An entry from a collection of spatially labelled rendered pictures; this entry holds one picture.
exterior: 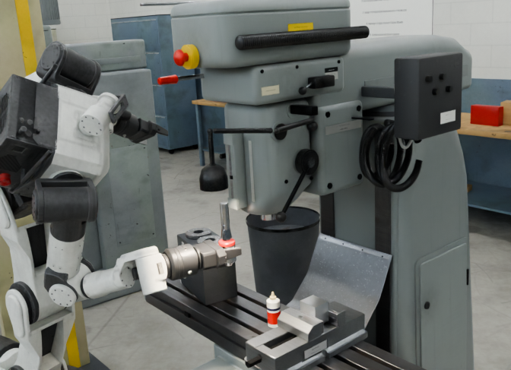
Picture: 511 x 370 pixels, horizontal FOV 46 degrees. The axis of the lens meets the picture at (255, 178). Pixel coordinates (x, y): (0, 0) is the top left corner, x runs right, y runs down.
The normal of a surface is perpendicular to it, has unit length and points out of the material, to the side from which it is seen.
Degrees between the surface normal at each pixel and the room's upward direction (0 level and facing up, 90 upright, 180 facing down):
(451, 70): 90
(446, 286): 88
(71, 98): 58
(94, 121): 116
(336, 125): 90
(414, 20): 90
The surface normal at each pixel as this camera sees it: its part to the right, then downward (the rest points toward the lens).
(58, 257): -0.22, 0.53
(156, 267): 0.42, -0.23
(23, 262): -0.61, 0.23
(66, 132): 0.64, -0.43
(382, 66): 0.65, 0.15
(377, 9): -0.76, 0.20
